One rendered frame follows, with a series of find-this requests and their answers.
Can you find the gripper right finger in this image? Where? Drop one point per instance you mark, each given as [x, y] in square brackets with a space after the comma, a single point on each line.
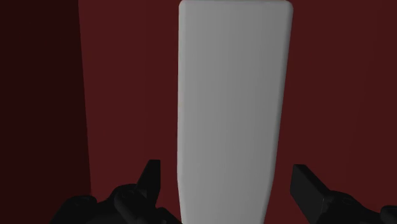
[313, 192]

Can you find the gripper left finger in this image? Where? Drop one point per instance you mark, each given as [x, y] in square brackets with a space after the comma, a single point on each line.
[130, 201]

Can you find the white toilet tank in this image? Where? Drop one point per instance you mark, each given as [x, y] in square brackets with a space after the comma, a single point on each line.
[229, 108]

